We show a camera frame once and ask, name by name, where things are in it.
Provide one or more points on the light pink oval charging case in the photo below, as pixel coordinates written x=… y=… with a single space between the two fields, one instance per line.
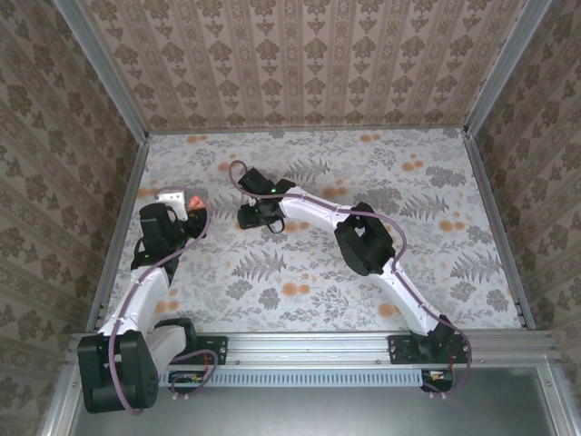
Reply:
x=196 y=202

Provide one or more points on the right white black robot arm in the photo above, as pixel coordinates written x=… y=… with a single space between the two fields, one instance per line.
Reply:
x=363 y=240

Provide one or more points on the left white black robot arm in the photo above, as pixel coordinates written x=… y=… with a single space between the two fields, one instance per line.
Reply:
x=145 y=300

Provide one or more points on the floral patterned table cover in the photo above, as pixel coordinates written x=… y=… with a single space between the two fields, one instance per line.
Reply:
x=272 y=150

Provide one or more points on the grey metal sheet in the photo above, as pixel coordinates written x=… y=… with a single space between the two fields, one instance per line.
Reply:
x=308 y=413

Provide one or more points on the aluminium table side rail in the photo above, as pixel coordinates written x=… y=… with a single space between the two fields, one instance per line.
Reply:
x=498 y=227
x=121 y=227

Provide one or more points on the thin aluminium table rail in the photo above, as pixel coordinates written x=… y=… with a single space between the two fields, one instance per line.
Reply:
x=308 y=131

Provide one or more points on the aluminium frame post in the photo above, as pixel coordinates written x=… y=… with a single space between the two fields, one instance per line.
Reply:
x=506 y=68
x=103 y=68

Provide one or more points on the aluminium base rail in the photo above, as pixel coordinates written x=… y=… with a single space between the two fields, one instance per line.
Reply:
x=308 y=347

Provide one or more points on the aluminium frame bar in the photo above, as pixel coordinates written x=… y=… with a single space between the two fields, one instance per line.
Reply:
x=63 y=409
x=559 y=409

